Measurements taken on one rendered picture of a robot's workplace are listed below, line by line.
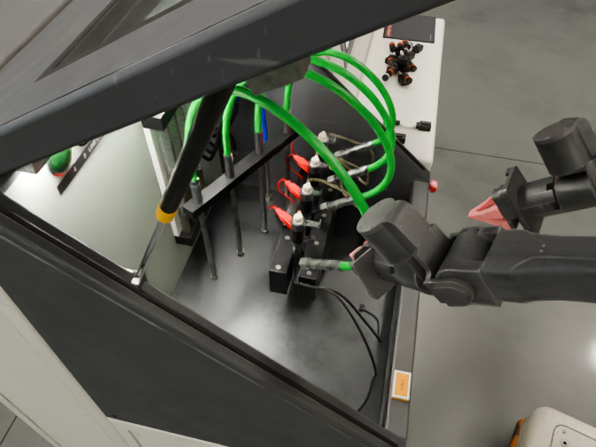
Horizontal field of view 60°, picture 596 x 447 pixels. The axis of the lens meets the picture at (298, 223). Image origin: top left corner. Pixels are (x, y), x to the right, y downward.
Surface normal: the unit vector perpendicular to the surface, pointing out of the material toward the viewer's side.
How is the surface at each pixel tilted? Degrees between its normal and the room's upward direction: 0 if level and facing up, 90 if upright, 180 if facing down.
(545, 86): 0
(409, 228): 37
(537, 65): 0
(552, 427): 0
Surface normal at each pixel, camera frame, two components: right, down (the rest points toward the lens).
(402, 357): 0.00, -0.64
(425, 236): 0.46, -0.19
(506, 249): -0.57, -0.70
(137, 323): -0.22, 0.75
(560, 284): -0.54, 0.68
